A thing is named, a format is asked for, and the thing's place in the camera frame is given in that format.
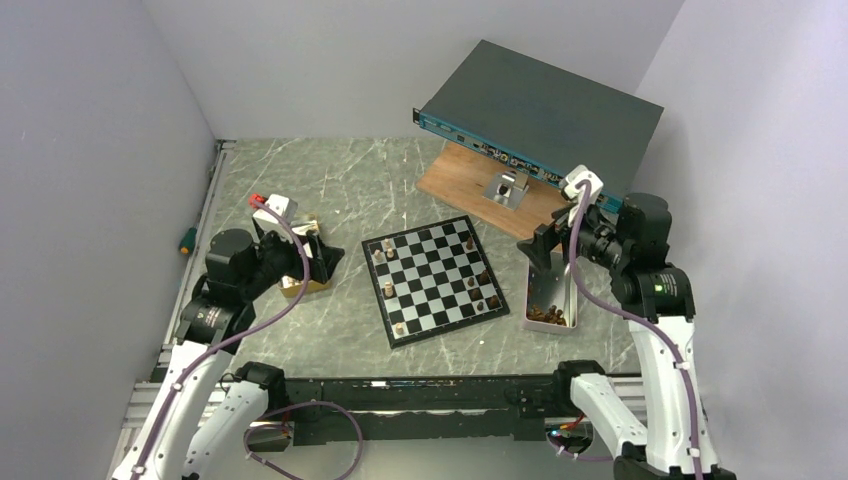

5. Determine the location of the orange green screwdriver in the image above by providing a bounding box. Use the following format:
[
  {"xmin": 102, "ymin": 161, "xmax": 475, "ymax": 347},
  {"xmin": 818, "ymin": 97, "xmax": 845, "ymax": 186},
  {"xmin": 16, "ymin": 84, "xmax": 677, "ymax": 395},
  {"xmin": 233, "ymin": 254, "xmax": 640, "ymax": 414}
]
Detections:
[{"xmin": 178, "ymin": 227, "xmax": 198, "ymax": 255}]

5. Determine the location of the white tray with dark pieces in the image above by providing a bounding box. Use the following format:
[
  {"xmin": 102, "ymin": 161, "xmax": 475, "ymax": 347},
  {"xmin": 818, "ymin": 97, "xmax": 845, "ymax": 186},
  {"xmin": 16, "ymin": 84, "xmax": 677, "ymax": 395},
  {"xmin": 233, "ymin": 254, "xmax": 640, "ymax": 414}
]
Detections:
[{"xmin": 521, "ymin": 263, "xmax": 578, "ymax": 335}]

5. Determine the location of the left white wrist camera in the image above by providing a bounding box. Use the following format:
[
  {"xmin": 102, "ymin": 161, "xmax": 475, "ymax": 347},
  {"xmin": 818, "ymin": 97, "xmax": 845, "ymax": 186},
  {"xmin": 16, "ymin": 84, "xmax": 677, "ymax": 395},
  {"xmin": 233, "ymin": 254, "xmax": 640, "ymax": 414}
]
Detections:
[{"xmin": 249, "ymin": 194, "xmax": 298, "ymax": 237}]

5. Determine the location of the black and white chessboard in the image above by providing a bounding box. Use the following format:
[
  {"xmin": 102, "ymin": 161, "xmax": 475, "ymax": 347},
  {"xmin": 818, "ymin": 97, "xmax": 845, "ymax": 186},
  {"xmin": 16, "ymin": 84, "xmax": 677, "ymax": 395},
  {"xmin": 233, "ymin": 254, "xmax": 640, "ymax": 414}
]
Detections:
[{"xmin": 360, "ymin": 215, "xmax": 510, "ymax": 349}]

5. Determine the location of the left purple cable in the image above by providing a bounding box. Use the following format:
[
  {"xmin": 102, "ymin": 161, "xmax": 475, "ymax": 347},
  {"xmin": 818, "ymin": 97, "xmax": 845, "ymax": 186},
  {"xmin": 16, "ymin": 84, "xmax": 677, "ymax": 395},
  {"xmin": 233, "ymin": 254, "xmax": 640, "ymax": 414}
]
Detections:
[{"xmin": 129, "ymin": 201, "xmax": 364, "ymax": 480}]

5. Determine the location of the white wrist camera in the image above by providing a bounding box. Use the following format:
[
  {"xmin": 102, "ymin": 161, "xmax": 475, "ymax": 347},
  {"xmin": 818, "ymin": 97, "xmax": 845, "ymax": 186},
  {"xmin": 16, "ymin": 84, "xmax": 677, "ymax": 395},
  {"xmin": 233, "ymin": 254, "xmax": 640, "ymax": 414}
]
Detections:
[
  {"xmin": 559, "ymin": 165, "xmax": 604, "ymax": 204},
  {"xmin": 249, "ymin": 194, "xmax": 298, "ymax": 237}
]

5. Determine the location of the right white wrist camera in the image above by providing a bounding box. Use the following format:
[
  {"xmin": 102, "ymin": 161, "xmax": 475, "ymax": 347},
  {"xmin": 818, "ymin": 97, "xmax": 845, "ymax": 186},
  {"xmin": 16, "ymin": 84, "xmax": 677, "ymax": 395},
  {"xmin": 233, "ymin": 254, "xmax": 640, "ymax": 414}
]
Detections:
[{"xmin": 559, "ymin": 165, "xmax": 604, "ymax": 204}]

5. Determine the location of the dark grey network switch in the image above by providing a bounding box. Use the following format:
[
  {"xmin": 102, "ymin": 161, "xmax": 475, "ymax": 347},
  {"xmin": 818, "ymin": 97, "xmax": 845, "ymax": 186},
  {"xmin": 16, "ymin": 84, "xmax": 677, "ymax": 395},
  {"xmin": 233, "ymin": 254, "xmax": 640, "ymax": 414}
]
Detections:
[{"xmin": 412, "ymin": 40, "xmax": 664, "ymax": 213}]

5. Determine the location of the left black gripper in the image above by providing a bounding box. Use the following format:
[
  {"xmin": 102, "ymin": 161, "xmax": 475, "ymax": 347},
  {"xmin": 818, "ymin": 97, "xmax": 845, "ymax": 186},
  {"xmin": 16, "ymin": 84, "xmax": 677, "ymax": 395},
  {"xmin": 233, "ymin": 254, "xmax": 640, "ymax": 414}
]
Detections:
[{"xmin": 240, "ymin": 225, "xmax": 343, "ymax": 300}]

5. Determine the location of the wooden board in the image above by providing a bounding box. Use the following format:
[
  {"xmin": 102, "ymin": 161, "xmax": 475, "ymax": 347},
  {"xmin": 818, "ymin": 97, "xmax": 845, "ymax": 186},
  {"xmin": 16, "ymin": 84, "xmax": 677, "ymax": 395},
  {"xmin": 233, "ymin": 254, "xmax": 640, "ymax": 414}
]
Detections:
[{"xmin": 416, "ymin": 143, "xmax": 566, "ymax": 240}]

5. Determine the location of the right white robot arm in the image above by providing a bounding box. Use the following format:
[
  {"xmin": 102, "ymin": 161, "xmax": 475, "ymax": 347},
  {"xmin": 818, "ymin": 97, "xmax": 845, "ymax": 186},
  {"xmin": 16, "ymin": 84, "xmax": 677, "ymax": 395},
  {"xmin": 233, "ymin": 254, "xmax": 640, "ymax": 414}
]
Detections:
[{"xmin": 518, "ymin": 193, "xmax": 736, "ymax": 479}]

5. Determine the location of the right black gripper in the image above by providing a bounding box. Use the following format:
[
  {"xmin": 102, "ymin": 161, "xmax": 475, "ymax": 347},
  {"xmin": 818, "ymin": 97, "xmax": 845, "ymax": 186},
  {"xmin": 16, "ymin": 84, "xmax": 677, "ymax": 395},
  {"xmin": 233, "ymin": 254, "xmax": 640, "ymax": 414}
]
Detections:
[{"xmin": 517, "ymin": 194, "xmax": 631, "ymax": 273}]

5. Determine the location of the gold tin tray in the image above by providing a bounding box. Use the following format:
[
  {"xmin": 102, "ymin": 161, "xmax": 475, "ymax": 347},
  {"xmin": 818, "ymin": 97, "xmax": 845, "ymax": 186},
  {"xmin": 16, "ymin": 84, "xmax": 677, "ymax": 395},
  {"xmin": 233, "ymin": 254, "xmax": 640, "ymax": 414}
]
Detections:
[{"xmin": 278, "ymin": 213, "xmax": 333, "ymax": 300}]

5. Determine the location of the silver metal stand bracket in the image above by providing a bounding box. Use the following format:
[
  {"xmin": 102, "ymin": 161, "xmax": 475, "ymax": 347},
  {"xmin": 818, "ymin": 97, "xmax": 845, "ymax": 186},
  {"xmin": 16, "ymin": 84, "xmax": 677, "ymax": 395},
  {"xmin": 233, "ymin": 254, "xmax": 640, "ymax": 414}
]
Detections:
[{"xmin": 483, "ymin": 170, "xmax": 529, "ymax": 211}]

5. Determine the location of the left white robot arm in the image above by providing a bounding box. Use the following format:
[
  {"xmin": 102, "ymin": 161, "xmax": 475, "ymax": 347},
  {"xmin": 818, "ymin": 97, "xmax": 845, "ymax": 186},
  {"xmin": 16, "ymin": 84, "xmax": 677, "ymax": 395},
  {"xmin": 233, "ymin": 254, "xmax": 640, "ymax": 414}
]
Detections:
[{"xmin": 112, "ymin": 229, "xmax": 345, "ymax": 479}]

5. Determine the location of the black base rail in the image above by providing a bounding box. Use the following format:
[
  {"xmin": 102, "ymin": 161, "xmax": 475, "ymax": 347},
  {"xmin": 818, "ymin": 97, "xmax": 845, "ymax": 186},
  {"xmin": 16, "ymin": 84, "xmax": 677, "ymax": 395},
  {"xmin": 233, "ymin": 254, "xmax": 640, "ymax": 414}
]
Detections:
[{"xmin": 257, "ymin": 372, "xmax": 580, "ymax": 446}]

